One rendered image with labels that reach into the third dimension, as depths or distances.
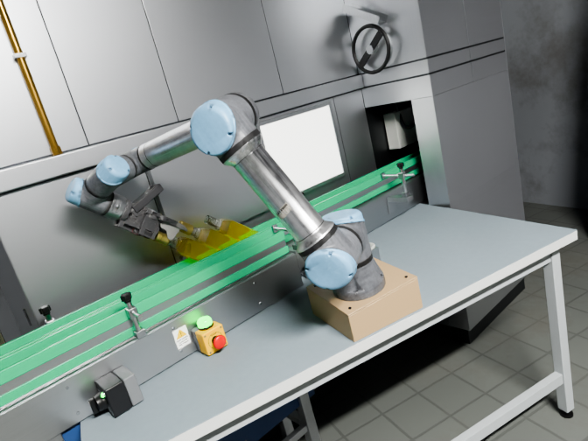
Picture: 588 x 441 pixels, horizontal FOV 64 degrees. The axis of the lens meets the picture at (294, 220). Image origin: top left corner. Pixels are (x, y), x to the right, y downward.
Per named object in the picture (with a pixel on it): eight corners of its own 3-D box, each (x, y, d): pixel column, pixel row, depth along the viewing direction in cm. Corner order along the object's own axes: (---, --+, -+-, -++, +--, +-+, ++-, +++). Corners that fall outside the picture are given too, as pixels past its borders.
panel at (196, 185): (342, 174, 219) (325, 101, 210) (346, 174, 217) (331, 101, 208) (172, 249, 166) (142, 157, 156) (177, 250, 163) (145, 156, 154)
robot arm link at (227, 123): (373, 251, 121) (234, 81, 113) (363, 282, 108) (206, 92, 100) (338, 273, 126) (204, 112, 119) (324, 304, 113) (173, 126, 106)
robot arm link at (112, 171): (124, 145, 130) (105, 168, 136) (98, 157, 121) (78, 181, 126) (144, 167, 131) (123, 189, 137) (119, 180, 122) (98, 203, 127)
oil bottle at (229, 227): (262, 235, 176) (216, 215, 163) (271, 237, 172) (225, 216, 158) (257, 249, 175) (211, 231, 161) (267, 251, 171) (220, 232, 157)
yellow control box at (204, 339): (216, 339, 143) (209, 318, 141) (229, 346, 138) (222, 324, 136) (197, 351, 139) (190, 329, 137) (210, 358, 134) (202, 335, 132)
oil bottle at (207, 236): (244, 245, 170) (195, 224, 157) (253, 246, 166) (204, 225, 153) (239, 260, 169) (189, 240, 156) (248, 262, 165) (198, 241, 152)
